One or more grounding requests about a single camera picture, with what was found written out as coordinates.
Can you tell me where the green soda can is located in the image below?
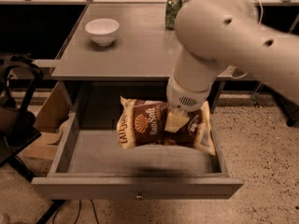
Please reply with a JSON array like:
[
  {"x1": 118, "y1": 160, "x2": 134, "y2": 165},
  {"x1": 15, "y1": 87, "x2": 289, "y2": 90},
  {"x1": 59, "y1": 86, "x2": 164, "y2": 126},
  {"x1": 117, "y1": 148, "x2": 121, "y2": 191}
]
[{"x1": 164, "y1": 0, "x2": 183, "y2": 30}]

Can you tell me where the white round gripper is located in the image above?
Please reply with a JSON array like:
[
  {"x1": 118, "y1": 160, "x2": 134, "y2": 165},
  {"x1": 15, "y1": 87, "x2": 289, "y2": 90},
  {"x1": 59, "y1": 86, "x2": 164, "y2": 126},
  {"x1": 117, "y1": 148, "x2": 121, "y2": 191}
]
[{"x1": 164, "y1": 77, "x2": 211, "y2": 133}]

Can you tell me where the black chair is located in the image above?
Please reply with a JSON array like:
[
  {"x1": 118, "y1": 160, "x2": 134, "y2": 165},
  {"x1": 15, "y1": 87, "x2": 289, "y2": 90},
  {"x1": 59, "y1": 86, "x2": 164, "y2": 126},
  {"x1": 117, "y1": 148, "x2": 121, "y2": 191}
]
[{"x1": 0, "y1": 54, "x2": 44, "y2": 182}]

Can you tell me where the open grey top drawer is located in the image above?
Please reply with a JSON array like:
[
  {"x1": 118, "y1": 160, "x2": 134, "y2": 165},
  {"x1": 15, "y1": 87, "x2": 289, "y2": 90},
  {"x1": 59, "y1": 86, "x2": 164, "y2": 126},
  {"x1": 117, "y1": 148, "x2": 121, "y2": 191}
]
[{"x1": 32, "y1": 82, "x2": 244, "y2": 200}]

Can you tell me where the cardboard box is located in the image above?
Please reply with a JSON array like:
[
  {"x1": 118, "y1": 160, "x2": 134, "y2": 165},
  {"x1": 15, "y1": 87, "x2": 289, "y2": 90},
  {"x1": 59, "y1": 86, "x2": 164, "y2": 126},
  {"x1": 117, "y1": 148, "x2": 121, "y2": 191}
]
[{"x1": 23, "y1": 83, "x2": 69, "y2": 160}]

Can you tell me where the white ceramic bowl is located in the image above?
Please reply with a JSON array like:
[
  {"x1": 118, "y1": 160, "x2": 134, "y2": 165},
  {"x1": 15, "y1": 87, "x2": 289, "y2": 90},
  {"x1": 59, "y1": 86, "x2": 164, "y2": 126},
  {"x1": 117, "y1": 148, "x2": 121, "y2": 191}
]
[{"x1": 85, "y1": 19, "x2": 120, "y2": 46}]

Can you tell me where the grey cabinet counter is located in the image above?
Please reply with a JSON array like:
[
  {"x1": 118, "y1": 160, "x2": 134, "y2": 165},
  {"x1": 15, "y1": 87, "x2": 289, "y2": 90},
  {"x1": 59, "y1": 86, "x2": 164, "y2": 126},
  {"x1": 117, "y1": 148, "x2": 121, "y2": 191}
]
[{"x1": 50, "y1": 2, "x2": 237, "y2": 114}]

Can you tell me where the round metal drawer knob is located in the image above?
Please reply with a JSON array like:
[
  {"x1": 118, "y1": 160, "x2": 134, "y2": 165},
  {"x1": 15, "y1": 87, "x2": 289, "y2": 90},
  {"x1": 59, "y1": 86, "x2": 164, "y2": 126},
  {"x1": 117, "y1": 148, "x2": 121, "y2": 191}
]
[{"x1": 135, "y1": 191, "x2": 145, "y2": 201}]

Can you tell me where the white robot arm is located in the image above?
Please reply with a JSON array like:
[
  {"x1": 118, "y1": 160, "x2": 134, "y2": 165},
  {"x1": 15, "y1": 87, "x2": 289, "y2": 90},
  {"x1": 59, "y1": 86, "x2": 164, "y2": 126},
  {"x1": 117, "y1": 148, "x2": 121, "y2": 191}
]
[{"x1": 166, "y1": 0, "x2": 299, "y2": 112}]

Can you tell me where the brown chip bag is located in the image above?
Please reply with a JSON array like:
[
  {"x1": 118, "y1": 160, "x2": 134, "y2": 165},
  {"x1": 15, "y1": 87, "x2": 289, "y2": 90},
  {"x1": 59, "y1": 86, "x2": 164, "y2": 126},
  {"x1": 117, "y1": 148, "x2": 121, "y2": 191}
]
[{"x1": 117, "y1": 97, "x2": 216, "y2": 156}]

